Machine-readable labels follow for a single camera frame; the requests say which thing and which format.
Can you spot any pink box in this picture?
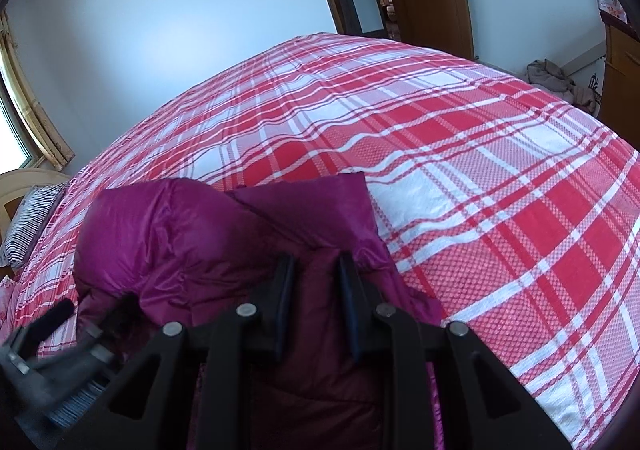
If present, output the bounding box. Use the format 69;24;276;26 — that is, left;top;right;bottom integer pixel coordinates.
597;0;632;24

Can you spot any beige clothes pile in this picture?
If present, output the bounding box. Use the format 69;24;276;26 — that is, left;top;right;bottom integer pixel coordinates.
524;58;599;116

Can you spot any wooden headboard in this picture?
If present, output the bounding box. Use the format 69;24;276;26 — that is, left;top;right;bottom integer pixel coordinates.
0;168;74;241

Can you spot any wooden cabinet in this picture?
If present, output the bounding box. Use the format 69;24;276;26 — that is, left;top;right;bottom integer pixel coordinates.
599;10;640;131

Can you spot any purple down jacket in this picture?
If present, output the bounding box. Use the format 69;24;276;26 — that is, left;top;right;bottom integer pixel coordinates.
74;172;447;450

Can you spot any red plaid bed sheet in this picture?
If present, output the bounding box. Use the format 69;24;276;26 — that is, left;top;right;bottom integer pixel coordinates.
0;32;640;450

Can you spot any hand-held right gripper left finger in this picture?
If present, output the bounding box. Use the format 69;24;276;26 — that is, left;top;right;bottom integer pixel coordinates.
65;256;296;450

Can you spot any wooden framed window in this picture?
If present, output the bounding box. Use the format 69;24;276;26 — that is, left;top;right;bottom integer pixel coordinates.
0;8;77;171

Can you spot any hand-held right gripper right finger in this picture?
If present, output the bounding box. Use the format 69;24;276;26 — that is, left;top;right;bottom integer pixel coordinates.
338;254;572;450

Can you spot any striped pillow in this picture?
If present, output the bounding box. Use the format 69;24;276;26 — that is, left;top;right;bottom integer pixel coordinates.
0;182;69;269

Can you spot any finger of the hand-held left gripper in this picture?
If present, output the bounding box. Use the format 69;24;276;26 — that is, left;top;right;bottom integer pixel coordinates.
80;294;142;367

